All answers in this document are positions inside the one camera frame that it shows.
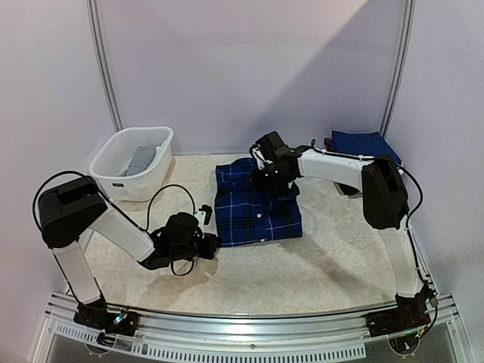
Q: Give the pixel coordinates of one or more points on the aluminium front rail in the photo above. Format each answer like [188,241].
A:
[176,337]

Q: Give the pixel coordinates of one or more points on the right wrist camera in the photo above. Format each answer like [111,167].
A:
[256,154]

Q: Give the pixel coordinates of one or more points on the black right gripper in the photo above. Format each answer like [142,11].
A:
[282,194]

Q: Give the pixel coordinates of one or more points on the red black folded garment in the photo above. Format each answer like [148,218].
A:
[329,145]

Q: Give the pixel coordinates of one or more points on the left wall aluminium profile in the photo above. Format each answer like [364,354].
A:
[94,17]

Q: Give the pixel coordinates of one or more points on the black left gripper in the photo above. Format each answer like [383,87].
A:
[211,246]

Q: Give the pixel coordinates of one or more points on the right wall aluminium profile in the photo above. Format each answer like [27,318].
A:
[399,65]

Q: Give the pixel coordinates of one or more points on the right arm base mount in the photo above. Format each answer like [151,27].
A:
[406,324]

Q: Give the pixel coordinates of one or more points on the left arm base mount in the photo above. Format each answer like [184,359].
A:
[110,324]

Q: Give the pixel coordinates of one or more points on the grey folded garment in basket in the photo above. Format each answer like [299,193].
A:
[141,159]

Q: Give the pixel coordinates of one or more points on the blue plaid shirt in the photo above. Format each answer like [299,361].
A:
[247,212]

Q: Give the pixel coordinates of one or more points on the white plastic laundry basket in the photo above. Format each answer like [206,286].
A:
[114,156]

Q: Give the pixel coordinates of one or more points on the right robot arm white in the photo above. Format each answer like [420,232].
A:
[384,195]

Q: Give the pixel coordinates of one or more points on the wall aluminium profile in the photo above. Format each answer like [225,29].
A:
[94,17]
[399,65]

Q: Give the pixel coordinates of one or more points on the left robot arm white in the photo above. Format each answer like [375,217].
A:
[67,214]

